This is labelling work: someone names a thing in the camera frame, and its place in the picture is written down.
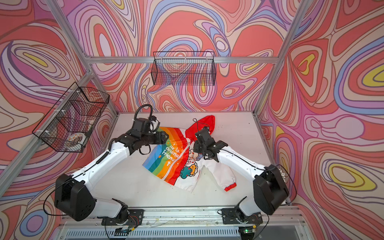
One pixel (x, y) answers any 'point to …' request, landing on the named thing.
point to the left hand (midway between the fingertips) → (165, 136)
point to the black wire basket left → (66, 126)
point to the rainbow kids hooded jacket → (176, 162)
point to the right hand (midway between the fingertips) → (197, 149)
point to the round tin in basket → (79, 137)
